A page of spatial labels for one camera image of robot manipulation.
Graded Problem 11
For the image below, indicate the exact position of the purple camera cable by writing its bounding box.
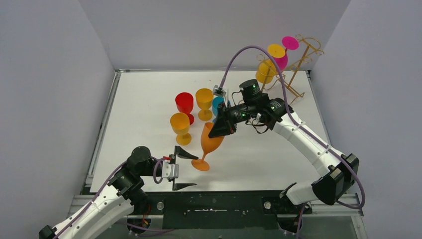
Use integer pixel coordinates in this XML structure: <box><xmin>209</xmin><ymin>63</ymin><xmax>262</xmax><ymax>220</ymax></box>
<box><xmin>52</xmin><ymin>157</ymin><xmax>166</xmax><ymax>239</ymax></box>
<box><xmin>219</xmin><ymin>45</ymin><xmax>366</xmax><ymax>210</ymax></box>

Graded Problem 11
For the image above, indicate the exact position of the yellow wine glass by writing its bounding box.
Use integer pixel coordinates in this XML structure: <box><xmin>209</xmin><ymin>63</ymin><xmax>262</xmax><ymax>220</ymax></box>
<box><xmin>195</xmin><ymin>88</ymin><xmax>213</xmax><ymax>121</ymax></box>
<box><xmin>255</xmin><ymin>44</ymin><xmax>285</xmax><ymax>84</ymax></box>
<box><xmin>170</xmin><ymin>113</ymin><xmax>192</xmax><ymax>146</ymax></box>

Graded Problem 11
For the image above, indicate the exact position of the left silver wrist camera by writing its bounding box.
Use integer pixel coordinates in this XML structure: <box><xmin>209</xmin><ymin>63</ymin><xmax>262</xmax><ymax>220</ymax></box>
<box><xmin>161</xmin><ymin>157</ymin><xmax>180</xmax><ymax>181</ymax></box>

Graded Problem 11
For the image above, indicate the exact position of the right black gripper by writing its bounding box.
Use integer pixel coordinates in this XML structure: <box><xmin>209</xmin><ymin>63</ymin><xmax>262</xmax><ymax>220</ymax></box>
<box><xmin>210</xmin><ymin>100</ymin><xmax>256</xmax><ymax>137</ymax></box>

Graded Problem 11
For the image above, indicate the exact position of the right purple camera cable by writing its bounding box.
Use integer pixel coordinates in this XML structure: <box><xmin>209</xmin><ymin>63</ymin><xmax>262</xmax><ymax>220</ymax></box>
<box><xmin>219</xmin><ymin>45</ymin><xmax>366</xmax><ymax>210</ymax></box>

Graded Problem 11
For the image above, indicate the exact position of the red wine glass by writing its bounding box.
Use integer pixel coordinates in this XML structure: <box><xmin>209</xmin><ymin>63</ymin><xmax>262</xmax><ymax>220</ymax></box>
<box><xmin>175</xmin><ymin>92</ymin><xmax>195</xmax><ymax>125</ymax></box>

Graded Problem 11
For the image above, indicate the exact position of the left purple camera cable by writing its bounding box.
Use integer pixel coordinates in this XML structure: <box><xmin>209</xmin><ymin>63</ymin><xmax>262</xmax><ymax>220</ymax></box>
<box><xmin>52</xmin><ymin>157</ymin><xmax>166</xmax><ymax>239</ymax></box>

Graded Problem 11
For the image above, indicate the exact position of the yellow wine glass behind orange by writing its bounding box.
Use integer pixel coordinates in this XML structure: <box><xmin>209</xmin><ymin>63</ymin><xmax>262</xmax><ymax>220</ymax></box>
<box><xmin>255</xmin><ymin>44</ymin><xmax>285</xmax><ymax>84</ymax></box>

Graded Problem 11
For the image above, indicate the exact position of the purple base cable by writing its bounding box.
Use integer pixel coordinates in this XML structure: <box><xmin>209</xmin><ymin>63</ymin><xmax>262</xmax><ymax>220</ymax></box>
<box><xmin>115</xmin><ymin>219</ymin><xmax>175</xmax><ymax>238</ymax></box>

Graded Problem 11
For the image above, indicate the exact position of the magenta wine glass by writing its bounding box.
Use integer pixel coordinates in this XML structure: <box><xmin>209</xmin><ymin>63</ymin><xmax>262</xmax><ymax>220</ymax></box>
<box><xmin>274</xmin><ymin>36</ymin><xmax>299</xmax><ymax>70</ymax></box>

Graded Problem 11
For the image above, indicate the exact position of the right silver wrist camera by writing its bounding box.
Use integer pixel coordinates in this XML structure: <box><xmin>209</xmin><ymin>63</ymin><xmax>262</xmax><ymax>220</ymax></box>
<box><xmin>212</xmin><ymin>85</ymin><xmax>226</xmax><ymax>98</ymax></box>

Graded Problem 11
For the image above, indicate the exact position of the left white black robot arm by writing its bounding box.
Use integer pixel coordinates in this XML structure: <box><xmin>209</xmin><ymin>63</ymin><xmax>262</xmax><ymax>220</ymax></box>
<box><xmin>38</xmin><ymin>146</ymin><xmax>198</xmax><ymax>239</ymax></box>

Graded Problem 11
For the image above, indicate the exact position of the cyan wine glass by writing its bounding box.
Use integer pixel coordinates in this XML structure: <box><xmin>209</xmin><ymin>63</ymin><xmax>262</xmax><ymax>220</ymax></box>
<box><xmin>212</xmin><ymin>97</ymin><xmax>225</xmax><ymax>117</ymax></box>

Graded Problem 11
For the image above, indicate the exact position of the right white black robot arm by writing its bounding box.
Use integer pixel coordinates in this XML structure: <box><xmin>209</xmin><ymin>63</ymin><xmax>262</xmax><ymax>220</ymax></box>
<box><xmin>208</xmin><ymin>79</ymin><xmax>359</xmax><ymax>214</ymax></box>

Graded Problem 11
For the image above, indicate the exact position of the gold wire glass rack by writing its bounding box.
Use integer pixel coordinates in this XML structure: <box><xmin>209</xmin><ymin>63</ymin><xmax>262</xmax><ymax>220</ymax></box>
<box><xmin>260</xmin><ymin>34</ymin><xmax>324</xmax><ymax>103</ymax></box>

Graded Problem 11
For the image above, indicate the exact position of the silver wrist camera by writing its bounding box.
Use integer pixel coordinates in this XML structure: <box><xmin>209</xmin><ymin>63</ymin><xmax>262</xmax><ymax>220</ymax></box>
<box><xmin>161</xmin><ymin>157</ymin><xmax>180</xmax><ymax>181</ymax></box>
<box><xmin>212</xmin><ymin>85</ymin><xmax>226</xmax><ymax>98</ymax></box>

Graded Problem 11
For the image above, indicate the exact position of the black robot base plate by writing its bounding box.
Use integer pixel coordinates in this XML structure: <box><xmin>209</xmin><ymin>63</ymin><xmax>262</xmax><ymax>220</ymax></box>
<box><xmin>126</xmin><ymin>190</ymin><xmax>302</xmax><ymax>232</ymax></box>

